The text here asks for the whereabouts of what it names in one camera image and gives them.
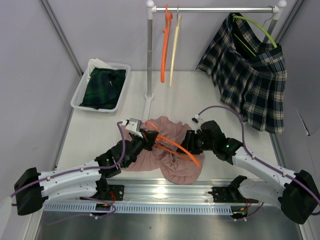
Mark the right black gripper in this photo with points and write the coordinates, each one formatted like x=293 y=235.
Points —
x=189 y=141

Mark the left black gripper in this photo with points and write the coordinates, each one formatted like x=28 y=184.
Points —
x=148 y=139

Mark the orange hanger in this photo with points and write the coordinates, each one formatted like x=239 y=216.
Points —
x=185 y=151
x=166 y=36

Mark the pink garment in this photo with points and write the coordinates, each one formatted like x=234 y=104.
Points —
x=181 y=176

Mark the navy plaid skirt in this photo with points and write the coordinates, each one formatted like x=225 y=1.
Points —
x=250 y=75

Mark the green hanger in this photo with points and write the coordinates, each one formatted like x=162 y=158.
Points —
x=260 y=27

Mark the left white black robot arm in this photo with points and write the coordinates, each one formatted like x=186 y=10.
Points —
x=35 y=189

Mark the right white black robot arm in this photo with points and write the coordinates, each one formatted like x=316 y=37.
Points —
x=295 y=193

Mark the cream hanger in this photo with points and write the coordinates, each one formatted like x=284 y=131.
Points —
x=174 y=48

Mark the dark green garment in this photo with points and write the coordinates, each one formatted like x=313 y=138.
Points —
x=104 y=88

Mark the white plastic basket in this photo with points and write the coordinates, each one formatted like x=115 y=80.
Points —
x=81 y=88

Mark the white cloth in basket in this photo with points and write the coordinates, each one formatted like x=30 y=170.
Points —
x=96 y=64

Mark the silver clothes rack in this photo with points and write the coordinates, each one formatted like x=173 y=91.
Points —
x=152 y=9

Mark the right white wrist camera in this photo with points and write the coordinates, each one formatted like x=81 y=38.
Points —
x=196 y=119

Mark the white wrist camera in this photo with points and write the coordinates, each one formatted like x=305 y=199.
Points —
x=133 y=126
x=196 y=119

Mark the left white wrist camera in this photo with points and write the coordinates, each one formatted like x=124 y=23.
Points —
x=133 y=126

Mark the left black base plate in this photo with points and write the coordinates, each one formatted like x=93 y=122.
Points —
x=113 y=192

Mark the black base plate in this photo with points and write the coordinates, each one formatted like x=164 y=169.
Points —
x=225 y=194
x=113 y=192

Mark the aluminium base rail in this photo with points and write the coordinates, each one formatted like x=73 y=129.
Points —
x=137 y=191

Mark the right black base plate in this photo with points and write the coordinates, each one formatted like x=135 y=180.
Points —
x=225 y=194

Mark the white slotted cable duct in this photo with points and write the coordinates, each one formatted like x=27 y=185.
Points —
x=135 y=208

